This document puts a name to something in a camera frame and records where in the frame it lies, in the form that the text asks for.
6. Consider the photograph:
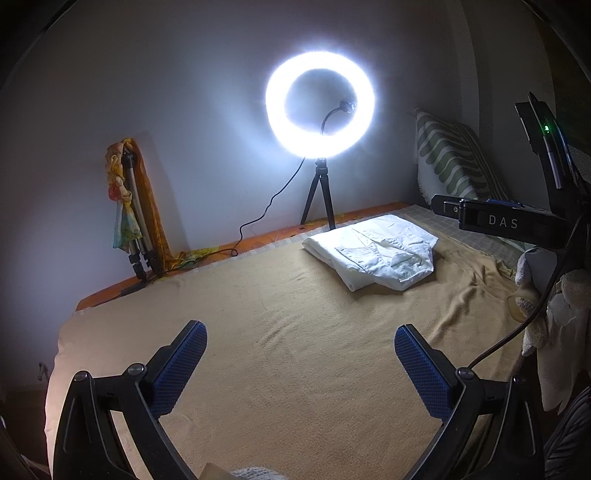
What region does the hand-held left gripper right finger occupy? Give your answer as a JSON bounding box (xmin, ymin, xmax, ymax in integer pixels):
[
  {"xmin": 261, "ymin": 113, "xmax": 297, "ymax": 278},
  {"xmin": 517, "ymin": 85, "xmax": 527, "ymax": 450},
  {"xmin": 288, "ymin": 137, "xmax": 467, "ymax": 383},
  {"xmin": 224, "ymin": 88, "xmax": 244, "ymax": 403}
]
[{"xmin": 394, "ymin": 324, "xmax": 546, "ymax": 480}]

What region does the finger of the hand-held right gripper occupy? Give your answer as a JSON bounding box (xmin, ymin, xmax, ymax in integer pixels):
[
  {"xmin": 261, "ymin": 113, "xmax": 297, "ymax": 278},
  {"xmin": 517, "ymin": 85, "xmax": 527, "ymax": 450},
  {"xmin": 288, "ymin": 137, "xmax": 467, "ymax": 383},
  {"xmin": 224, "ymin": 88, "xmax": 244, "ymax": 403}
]
[
  {"xmin": 431, "ymin": 194, "xmax": 462, "ymax": 217},
  {"xmin": 485, "ymin": 198, "xmax": 555, "ymax": 213}
]

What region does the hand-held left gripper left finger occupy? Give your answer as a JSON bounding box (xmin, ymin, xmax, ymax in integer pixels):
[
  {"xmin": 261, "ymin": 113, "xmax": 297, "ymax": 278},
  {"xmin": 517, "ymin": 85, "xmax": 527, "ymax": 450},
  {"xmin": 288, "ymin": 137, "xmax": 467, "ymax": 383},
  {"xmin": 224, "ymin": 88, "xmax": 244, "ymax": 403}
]
[{"xmin": 53, "ymin": 320, "xmax": 208, "ymax": 480}]

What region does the white shirt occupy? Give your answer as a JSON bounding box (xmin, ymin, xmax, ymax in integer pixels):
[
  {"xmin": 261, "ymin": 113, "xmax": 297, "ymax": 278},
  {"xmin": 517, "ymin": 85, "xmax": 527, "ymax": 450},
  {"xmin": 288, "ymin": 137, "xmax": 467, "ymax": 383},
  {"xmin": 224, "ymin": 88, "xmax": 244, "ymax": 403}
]
[{"xmin": 301, "ymin": 215, "xmax": 439, "ymax": 292}]

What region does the person's right hand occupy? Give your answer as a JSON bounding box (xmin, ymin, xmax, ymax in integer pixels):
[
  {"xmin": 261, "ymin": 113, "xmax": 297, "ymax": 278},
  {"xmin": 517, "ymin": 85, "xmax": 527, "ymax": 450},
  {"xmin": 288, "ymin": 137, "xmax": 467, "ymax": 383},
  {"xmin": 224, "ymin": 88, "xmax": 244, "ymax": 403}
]
[{"xmin": 508, "ymin": 247, "xmax": 591, "ymax": 414}]

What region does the checked bed sheet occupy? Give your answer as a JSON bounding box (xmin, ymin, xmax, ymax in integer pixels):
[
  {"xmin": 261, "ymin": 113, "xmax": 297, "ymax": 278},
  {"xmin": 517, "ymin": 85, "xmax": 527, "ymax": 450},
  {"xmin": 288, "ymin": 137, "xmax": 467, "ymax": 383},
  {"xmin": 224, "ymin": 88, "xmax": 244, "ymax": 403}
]
[{"xmin": 242, "ymin": 203, "xmax": 527, "ymax": 278}]

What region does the green striped white pillow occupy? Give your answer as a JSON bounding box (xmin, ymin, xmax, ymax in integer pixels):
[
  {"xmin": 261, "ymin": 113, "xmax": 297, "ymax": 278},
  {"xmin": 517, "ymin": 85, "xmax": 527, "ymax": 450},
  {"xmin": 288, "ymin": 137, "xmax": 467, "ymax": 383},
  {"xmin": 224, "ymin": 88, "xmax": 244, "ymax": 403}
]
[{"xmin": 414, "ymin": 107, "xmax": 518, "ymax": 204}]

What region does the tan blanket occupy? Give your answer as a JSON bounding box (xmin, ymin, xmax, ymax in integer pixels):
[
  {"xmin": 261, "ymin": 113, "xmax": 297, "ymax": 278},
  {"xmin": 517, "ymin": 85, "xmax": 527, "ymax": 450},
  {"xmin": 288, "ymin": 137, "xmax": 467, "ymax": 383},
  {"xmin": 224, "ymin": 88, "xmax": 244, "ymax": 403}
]
[{"xmin": 44, "ymin": 222, "xmax": 536, "ymax": 480}]

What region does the black mini tripod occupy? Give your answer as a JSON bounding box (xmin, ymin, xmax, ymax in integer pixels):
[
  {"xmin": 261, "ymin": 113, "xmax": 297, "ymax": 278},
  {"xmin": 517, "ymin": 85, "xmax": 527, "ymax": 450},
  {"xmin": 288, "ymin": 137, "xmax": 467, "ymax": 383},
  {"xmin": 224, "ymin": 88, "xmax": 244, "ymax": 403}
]
[{"xmin": 300, "ymin": 157, "xmax": 336, "ymax": 230}]

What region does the black gooseneck phone holder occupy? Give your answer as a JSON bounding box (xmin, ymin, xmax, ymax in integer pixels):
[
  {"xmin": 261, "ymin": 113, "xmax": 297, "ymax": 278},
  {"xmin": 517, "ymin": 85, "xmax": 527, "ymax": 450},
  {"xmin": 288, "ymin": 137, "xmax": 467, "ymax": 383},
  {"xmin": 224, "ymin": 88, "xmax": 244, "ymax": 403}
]
[{"xmin": 321, "ymin": 99, "xmax": 357, "ymax": 134}]

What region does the colourful floral cloth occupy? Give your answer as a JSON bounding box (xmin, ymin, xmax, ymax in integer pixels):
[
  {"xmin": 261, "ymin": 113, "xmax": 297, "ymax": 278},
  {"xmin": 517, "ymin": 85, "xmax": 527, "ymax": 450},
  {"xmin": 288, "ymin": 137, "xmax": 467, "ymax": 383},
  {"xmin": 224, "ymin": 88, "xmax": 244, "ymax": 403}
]
[{"xmin": 106, "ymin": 138, "xmax": 141, "ymax": 252}]

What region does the silver folded tripod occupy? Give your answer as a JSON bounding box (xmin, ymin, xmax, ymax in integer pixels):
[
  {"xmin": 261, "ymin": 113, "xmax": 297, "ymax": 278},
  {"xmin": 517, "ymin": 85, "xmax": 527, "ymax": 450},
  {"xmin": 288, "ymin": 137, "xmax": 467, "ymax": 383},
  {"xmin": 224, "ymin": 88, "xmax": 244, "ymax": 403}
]
[{"xmin": 121, "ymin": 150, "xmax": 164, "ymax": 282}]

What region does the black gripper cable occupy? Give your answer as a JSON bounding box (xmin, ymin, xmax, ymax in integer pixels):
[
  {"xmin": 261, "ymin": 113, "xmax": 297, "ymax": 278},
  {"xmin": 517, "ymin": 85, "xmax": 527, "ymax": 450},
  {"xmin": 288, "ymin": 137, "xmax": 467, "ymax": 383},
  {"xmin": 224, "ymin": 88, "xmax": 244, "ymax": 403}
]
[{"xmin": 468, "ymin": 203, "xmax": 587, "ymax": 370}]

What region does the black power cable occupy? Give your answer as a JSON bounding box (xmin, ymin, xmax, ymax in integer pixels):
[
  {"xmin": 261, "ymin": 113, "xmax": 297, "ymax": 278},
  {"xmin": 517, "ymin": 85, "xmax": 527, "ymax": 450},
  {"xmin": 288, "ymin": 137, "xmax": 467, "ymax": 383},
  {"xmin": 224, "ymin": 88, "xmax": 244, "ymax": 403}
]
[{"xmin": 228, "ymin": 157, "xmax": 308, "ymax": 257}]

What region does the white ring light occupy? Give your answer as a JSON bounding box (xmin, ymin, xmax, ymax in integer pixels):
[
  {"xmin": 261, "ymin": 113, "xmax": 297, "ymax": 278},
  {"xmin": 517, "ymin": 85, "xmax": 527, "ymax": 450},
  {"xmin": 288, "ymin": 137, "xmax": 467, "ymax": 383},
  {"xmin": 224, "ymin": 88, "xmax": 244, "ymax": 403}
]
[{"xmin": 264, "ymin": 52, "xmax": 380, "ymax": 158}]

